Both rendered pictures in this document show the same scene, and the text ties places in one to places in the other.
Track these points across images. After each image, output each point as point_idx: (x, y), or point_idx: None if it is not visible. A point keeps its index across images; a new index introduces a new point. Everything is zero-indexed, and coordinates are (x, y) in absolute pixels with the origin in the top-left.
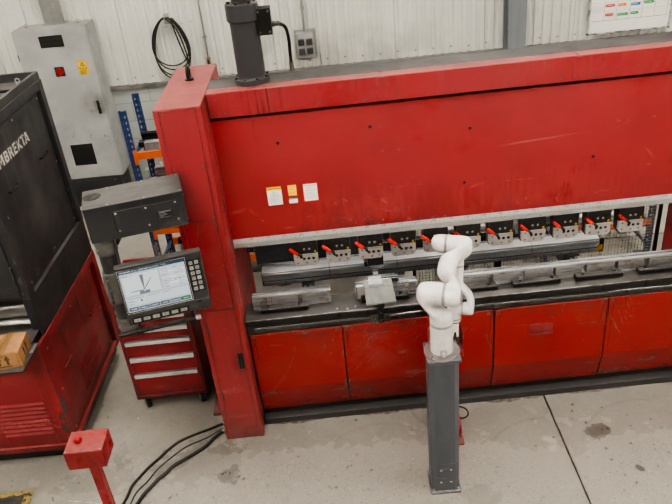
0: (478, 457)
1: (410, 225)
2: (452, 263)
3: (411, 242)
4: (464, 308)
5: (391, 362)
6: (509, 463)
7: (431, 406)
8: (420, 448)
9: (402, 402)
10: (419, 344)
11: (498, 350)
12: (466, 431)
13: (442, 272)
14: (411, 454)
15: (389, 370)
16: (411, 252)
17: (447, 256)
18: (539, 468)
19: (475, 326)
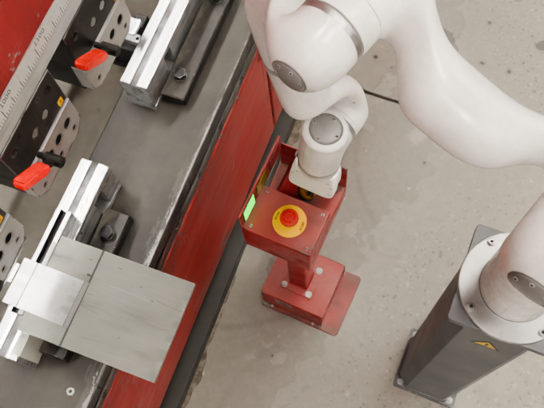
0: (403, 272)
1: (30, 71)
2: (492, 87)
3: (59, 109)
4: (355, 124)
5: (176, 337)
6: (442, 229)
7: (497, 367)
8: (328, 364)
9: (197, 336)
10: (197, 253)
11: (276, 95)
12: (329, 256)
13: (516, 150)
14: (334, 390)
15: (178, 347)
16: (74, 131)
17: (454, 81)
18: (476, 189)
19: (248, 106)
